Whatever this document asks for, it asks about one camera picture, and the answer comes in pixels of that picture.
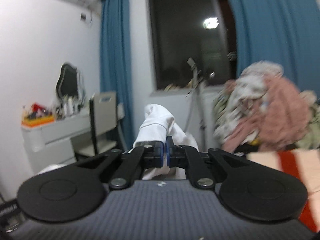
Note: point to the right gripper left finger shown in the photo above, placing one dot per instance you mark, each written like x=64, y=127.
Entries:
x=146, y=155

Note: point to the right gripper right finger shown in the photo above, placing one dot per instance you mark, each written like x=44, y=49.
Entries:
x=189, y=159

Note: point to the white t-shirt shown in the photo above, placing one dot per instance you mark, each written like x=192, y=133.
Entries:
x=159, y=123

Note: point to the pile of light clothes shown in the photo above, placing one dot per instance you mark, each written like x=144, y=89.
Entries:
x=236, y=100

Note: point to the white black chair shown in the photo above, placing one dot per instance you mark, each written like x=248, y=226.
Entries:
x=103, y=116

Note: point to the pink fluffy blanket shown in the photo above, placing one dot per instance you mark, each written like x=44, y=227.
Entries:
x=284, y=121

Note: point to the white dressing table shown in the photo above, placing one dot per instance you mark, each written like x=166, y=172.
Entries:
x=51, y=143

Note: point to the orange tray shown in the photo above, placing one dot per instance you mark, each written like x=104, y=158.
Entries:
x=38, y=121

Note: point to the dark window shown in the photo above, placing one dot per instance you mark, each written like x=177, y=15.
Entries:
x=187, y=32

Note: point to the right blue curtain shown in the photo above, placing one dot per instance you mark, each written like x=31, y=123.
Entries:
x=281, y=31

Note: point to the camera tripod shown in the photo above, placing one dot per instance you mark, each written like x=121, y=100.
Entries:
x=198, y=94

